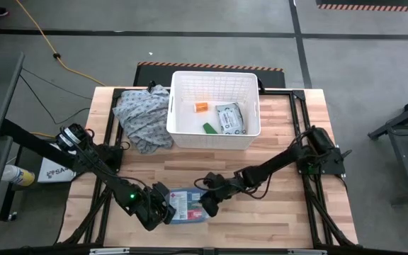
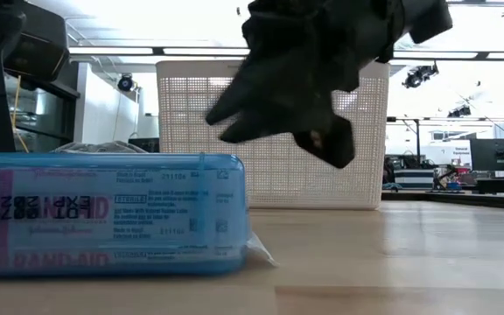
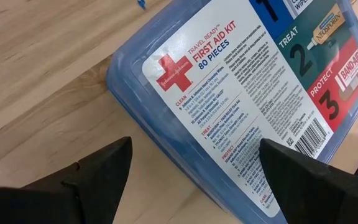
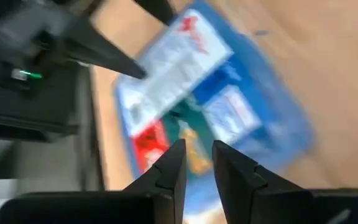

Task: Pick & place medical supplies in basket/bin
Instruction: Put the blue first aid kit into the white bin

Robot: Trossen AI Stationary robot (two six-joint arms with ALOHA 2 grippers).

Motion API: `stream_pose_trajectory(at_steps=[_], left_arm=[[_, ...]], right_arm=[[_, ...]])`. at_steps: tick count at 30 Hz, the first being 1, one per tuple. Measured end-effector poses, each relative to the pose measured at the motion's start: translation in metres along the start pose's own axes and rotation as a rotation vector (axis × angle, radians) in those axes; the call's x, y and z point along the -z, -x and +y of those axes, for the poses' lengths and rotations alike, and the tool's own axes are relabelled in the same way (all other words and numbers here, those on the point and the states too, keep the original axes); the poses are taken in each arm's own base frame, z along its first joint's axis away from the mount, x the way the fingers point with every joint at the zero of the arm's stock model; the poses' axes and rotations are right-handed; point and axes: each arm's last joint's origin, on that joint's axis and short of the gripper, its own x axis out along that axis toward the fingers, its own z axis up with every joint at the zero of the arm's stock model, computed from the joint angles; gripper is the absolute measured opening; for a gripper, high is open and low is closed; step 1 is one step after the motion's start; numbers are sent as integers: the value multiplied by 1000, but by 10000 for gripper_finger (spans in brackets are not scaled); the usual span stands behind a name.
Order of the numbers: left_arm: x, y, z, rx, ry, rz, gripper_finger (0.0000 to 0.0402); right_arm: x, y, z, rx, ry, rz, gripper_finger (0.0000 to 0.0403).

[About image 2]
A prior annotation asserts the large black ceiling spotlight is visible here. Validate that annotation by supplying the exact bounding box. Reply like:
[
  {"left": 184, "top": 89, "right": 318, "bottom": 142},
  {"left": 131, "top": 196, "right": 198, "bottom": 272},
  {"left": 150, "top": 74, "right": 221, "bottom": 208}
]
[{"left": 402, "top": 63, "right": 440, "bottom": 89}]

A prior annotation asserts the grey patterned cloth bundle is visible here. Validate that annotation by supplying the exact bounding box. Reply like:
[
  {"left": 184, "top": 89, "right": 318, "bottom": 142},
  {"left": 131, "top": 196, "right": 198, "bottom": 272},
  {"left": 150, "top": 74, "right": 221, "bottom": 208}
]
[{"left": 50, "top": 140, "right": 149, "bottom": 155}]

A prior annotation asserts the small black ceiling spotlight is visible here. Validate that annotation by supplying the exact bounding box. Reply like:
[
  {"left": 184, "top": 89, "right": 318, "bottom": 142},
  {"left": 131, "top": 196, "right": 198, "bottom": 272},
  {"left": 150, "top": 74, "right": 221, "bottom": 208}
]
[{"left": 447, "top": 104, "right": 473, "bottom": 118}]

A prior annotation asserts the round black ceiling camera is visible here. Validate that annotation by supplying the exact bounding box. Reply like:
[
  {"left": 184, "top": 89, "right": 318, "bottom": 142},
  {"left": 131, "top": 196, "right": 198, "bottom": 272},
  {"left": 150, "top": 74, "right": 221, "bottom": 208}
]
[{"left": 116, "top": 73, "right": 136, "bottom": 93}]

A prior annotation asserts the yellow cord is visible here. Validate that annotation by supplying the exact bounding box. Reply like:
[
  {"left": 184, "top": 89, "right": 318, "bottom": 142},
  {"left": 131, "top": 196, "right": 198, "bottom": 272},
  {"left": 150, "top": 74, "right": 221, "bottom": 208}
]
[
  {"left": 10, "top": 74, "right": 22, "bottom": 132},
  {"left": 11, "top": 117, "right": 31, "bottom": 153}
]

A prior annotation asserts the long ceiling light strip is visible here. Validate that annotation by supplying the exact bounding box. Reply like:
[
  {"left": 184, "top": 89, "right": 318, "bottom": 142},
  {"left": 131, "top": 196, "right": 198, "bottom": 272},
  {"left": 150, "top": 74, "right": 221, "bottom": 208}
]
[{"left": 68, "top": 45, "right": 504, "bottom": 60}]

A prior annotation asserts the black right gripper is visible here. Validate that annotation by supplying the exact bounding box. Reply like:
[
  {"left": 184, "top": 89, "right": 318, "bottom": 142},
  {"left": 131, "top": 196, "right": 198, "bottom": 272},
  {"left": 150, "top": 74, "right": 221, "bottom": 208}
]
[{"left": 205, "top": 0, "right": 407, "bottom": 170}]

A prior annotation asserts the small black screen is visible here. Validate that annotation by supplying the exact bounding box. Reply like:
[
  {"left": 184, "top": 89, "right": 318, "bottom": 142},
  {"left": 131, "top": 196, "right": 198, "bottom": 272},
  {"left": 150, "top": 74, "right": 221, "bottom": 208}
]
[{"left": 128, "top": 137, "right": 161, "bottom": 154}]

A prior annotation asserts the black background table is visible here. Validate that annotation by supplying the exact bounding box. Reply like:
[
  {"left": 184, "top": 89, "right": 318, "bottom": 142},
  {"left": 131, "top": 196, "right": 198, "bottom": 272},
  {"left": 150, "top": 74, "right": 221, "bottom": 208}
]
[{"left": 381, "top": 188, "right": 504, "bottom": 212}]

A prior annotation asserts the white perforated plastic basket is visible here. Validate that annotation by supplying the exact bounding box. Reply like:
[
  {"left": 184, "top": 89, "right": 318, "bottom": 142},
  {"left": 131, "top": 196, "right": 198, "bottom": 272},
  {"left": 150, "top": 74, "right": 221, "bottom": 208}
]
[{"left": 155, "top": 59, "right": 391, "bottom": 211}]

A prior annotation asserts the blue Band-Aid first aid box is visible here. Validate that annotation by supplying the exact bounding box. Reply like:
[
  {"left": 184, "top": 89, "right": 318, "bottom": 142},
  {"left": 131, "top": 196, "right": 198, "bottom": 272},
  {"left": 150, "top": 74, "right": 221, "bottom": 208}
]
[{"left": 0, "top": 151, "right": 252, "bottom": 277}]

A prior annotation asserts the black computer monitor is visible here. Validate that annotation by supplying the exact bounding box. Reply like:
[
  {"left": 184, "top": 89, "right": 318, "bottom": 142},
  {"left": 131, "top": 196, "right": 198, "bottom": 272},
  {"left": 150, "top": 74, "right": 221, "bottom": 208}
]
[{"left": 469, "top": 137, "right": 504, "bottom": 172}]

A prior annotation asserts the white paper leaflet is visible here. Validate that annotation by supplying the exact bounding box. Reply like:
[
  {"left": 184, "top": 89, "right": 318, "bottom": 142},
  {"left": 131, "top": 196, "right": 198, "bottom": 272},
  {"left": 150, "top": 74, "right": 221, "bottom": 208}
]
[{"left": 245, "top": 231, "right": 279, "bottom": 269}]

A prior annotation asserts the striped blue white box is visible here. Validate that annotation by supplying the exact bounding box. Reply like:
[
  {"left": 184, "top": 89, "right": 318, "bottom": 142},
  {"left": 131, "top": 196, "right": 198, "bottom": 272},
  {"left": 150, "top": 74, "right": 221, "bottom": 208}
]
[{"left": 394, "top": 169, "right": 433, "bottom": 190}]

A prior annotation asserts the black metal frame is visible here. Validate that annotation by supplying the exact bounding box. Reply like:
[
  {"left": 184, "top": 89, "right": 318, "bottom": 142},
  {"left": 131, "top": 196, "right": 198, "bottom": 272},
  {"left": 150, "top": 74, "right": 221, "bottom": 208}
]
[{"left": 386, "top": 115, "right": 424, "bottom": 168}]

